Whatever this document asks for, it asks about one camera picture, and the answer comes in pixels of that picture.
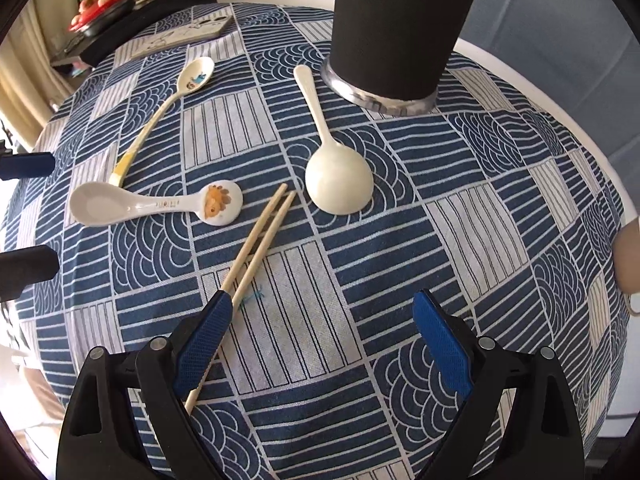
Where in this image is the wooden chopstick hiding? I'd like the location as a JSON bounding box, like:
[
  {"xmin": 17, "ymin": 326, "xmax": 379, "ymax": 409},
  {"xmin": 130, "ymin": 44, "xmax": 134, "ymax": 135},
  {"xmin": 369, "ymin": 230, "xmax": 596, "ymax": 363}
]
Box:
[
  {"xmin": 218, "ymin": 183, "xmax": 290, "ymax": 295},
  {"xmin": 184, "ymin": 190, "xmax": 297, "ymax": 415}
]

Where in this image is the white ceramic lion spoon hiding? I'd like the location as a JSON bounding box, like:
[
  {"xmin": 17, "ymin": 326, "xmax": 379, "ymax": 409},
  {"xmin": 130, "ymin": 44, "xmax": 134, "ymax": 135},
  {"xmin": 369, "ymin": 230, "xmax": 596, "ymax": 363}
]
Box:
[{"xmin": 70, "ymin": 180, "xmax": 244, "ymax": 226}]

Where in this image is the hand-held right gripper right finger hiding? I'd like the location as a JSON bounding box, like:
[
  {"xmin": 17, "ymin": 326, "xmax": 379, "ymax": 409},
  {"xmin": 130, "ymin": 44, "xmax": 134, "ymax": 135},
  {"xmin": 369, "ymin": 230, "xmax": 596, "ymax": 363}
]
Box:
[{"xmin": 412, "ymin": 289, "xmax": 587, "ymax": 480}]

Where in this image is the beige rounded object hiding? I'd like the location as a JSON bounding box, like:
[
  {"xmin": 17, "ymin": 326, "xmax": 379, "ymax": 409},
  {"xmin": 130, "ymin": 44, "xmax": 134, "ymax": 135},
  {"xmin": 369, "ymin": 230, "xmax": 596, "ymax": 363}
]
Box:
[{"xmin": 614, "ymin": 220, "xmax": 640, "ymax": 316}]

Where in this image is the red tray with food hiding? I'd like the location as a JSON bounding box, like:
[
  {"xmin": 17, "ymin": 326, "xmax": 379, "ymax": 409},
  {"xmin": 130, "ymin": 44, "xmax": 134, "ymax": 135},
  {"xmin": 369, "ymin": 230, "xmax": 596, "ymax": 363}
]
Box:
[{"xmin": 70, "ymin": 0, "xmax": 141, "ymax": 38}]

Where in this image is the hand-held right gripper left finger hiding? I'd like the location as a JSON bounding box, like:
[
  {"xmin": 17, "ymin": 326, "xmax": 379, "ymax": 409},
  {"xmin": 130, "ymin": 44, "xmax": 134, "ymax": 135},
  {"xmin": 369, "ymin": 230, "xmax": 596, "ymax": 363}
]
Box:
[{"xmin": 56, "ymin": 290, "xmax": 233, "ymax": 480}]

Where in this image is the black utensil holder cup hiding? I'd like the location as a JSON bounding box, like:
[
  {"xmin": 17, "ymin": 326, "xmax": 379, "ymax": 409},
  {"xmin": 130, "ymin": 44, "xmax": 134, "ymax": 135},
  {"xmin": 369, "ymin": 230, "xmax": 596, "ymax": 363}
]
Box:
[{"xmin": 320, "ymin": 0, "xmax": 487, "ymax": 115}]

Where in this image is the blue patterned tablecloth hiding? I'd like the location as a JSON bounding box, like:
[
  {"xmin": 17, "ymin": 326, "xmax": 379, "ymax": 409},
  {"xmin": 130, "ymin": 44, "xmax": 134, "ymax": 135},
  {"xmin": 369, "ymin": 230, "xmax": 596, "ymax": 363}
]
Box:
[{"xmin": 0, "ymin": 2, "xmax": 632, "ymax": 480}]

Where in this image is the beige curtain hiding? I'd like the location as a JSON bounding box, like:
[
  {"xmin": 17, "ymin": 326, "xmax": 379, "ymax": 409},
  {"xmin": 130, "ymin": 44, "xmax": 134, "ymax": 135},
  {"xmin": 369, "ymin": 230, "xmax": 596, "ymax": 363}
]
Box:
[{"xmin": 0, "ymin": 0, "xmax": 57, "ymax": 128}]

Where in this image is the cream plastic spoon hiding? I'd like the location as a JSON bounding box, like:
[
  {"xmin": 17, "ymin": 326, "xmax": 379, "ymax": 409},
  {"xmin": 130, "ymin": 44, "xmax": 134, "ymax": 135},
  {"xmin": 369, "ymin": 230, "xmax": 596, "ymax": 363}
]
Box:
[{"xmin": 293, "ymin": 65, "xmax": 375, "ymax": 215}]

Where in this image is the long yellow-handled printed spoon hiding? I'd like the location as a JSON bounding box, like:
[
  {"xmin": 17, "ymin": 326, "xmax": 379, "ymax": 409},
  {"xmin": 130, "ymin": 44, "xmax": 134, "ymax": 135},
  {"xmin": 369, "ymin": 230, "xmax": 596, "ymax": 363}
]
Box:
[{"xmin": 109, "ymin": 56, "xmax": 216, "ymax": 187}]

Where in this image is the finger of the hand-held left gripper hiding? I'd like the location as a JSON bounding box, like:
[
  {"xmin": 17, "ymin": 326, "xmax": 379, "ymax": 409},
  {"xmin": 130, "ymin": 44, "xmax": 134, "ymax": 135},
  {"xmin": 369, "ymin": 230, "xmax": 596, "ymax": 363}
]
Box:
[
  {"xmin": 0, "ymin": 152, "xmax": 55, "ymax": 181},
  {"xmin": 0, "ymin": 245, "xmax": 60, "ymax": 303}
]

